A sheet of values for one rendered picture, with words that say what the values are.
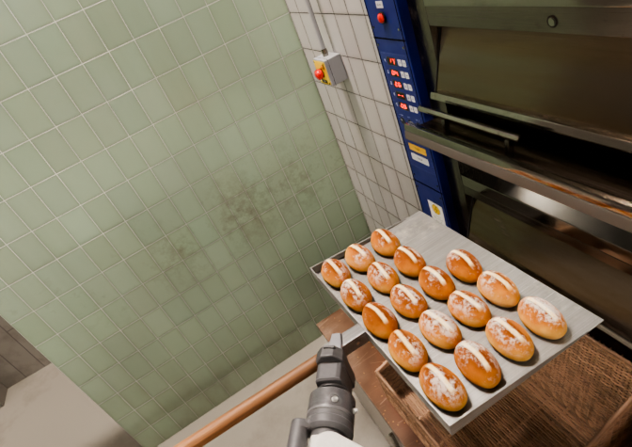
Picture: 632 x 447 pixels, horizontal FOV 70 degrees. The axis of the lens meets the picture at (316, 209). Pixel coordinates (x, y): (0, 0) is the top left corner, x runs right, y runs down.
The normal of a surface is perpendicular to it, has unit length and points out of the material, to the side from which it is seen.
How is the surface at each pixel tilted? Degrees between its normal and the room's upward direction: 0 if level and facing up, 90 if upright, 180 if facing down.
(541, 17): 90
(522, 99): 70
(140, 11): 90
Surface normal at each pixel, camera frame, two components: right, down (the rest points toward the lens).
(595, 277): -0.90, 0.21
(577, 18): -0.84, 0.51
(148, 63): 0.43, 0.37
